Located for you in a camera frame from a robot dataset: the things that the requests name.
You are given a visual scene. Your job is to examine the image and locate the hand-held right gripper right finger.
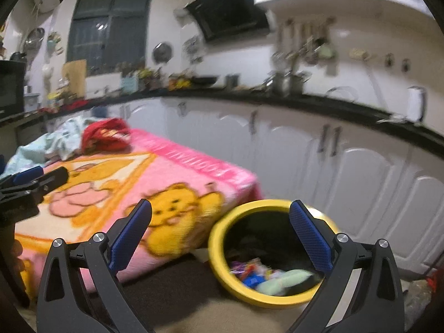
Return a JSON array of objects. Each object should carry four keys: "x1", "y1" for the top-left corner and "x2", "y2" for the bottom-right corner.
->
[{"x1": 288, "y1": 199, "x2": 406, "y2": 333}]

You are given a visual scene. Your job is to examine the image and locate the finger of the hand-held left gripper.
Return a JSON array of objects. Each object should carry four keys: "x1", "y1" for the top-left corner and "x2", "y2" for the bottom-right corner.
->
[
  {"x1": 19, "y1": 166, "x2": 69, "y2": 200},
  {"x1": 0, "y1": 166, "x2": 45, "y2": 188}
]

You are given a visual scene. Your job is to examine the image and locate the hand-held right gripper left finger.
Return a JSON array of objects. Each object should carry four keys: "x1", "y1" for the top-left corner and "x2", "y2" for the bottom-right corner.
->
[{"x1": 36, "y1": 198, "x2": 157, "y2": 333}]

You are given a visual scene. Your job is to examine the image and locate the green plastic bag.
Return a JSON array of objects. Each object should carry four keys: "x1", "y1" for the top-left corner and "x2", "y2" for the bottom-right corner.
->
[{"x1": 282, "y1": 269, "x2": 313, "y2": 286}]

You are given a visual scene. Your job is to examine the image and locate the white red-printed plastic bag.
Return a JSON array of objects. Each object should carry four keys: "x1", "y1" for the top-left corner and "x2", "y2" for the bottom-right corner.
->
[{"x1": 239, "y1": 257, "x2": 273, "y2": 276}]

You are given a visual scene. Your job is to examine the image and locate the blue plastic bag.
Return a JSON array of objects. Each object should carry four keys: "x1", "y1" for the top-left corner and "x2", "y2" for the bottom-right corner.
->
[{"x1": 241, "y1": 274, "x2": 268, "y2": 288}]

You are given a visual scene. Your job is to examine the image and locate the yellow round bin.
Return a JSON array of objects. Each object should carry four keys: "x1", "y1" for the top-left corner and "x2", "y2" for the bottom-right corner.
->
[{"x1": 207, "y1": 199, "x2": 342, "y2": 311}]

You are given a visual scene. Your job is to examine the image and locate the person's left hand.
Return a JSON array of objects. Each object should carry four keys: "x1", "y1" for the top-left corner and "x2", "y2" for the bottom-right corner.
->
[{"x1": 10, "y1": 239, "x2": 26, "y2": 274}]

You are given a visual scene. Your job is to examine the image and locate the light blue patterned cloth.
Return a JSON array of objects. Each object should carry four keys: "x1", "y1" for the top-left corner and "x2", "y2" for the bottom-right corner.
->
[{"x1": 3, "y1": 116, "x2": 94, "y2": 177}]

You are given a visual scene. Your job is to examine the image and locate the pink printed blanket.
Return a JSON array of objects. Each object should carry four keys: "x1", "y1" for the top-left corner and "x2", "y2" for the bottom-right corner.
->
[{"x1": 10, "y1": 128, "x2": 262, "y2": 301}]

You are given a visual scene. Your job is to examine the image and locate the red embroidered cloth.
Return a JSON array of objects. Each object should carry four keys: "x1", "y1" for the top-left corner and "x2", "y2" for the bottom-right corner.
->
[{"x1": 81, "y1": 118, "x2": 132, "y2": 153}]

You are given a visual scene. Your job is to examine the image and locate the white lower cabinets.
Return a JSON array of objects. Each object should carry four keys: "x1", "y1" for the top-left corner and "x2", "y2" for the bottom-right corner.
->
[{"x1": 45, "y1": 95, "x2": 444, "y2": 278}]

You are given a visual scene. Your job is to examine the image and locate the black microwave oven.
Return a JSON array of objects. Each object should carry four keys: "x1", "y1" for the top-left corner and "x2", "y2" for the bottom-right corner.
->
[{"x1": 0, "y1": 60, "x2": 27, "y2": 117}]

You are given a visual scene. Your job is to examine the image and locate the wooden cutting board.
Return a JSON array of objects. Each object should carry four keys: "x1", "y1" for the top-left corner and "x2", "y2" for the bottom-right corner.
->
[{"x1": 62, "y1": 60, "x2": 87, "y2": 98}]

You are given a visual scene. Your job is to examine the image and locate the clear plastic bag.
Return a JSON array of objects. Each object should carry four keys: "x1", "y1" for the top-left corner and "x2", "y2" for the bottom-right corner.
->
[{"x1": 404, "y1": 277, "x2": 434, "y2": 316}]

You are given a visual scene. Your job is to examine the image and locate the black kitchen countertop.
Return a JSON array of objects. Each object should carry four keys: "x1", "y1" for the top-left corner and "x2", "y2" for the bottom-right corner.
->
[{"x1": 0, "y1": 88, "x2": 444, "y2": 153}]

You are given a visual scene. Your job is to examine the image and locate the stack of steel bowls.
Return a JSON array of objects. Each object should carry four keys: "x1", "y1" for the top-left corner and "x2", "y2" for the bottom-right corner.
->
[{"x1": 24, "y1": 28, "x2": 46, "y2": 51}]

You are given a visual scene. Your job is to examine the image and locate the row of seasoning bottles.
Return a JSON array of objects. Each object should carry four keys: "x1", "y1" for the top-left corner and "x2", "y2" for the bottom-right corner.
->
[{"x1": 137, "y1": 67, "x2": 191, "y2": 91}]

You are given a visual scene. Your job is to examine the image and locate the steel stock pot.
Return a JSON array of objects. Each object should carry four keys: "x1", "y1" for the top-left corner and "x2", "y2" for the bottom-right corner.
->
[{"x1": 267, "y1": 71, "x2": 309, "y2": 94}]

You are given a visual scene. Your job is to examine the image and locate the dark window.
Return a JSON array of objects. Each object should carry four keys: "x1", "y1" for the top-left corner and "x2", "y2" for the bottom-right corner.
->
[{"x1": 67, "y1": 0, "x2": 153, "y2": 76}]

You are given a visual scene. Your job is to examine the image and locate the steel pan lid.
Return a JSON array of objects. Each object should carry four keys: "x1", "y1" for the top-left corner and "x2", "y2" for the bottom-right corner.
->
[{"x1": 153, "y1": 42, "x2": 173, "y2": 64}]

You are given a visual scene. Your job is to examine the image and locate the black wok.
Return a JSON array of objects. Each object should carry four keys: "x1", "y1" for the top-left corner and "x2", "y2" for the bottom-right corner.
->
[{"x1": 191, "y1": 74, "x2": 220, "y2": 87}]

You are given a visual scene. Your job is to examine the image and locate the row of hung kitchen utensils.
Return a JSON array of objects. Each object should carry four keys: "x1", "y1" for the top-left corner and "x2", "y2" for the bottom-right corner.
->
[{"x1": 272, "y1": 17, "x2": 339, "y2": 73}]

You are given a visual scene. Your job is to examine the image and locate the black range hood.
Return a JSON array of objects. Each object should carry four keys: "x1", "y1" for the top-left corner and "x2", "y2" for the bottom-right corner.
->
[{"x1": 184, "y1": 0, "x2": 271, "y2": 42}]

